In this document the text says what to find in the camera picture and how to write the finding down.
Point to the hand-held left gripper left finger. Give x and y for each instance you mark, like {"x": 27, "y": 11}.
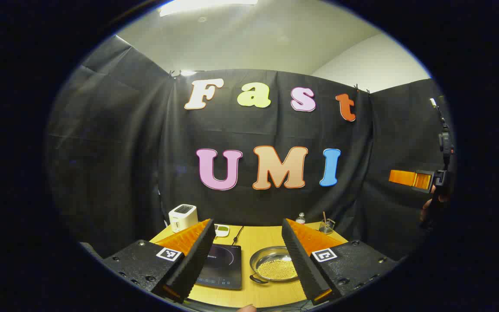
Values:
{"x": 197, "y": 255}

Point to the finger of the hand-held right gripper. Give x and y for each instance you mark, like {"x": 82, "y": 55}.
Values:
{"x": 405, "y": 177}

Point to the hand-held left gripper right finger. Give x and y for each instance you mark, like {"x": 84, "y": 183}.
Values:
{"x": 299, "y": 260}

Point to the black induction cooktop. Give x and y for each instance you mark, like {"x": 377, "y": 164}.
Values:
{"x": 221, "y": 268}

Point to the pile of yellow soybeans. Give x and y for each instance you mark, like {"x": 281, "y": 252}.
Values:
{"x": 277, "y": 269}

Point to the white divided dish with beans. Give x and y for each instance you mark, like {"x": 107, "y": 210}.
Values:
{"x": 222, "y": 230}

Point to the white toaster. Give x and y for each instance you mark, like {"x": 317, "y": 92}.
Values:
{"x": 183, "y": 218}

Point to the small clear plastic bottle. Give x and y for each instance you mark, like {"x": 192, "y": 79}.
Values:
{"x": 301, "y": 219}

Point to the glass cup with stick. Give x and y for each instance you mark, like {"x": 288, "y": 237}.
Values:
{"x": 326, "y": 226}

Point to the black backdrop cloth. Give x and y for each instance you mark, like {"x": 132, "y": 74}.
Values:
{"x": 115, "y": 164}

